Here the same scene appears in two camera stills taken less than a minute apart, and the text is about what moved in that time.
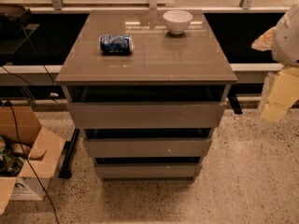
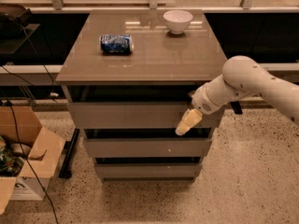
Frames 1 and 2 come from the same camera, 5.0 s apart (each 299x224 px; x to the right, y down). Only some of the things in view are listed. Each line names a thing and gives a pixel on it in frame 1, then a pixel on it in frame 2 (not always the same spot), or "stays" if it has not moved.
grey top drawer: x=146 y=115 stays
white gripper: x=287 y=44 → x=203 y=102
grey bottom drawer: x=147 y=171 stays
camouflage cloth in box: x=10 y=164 stays
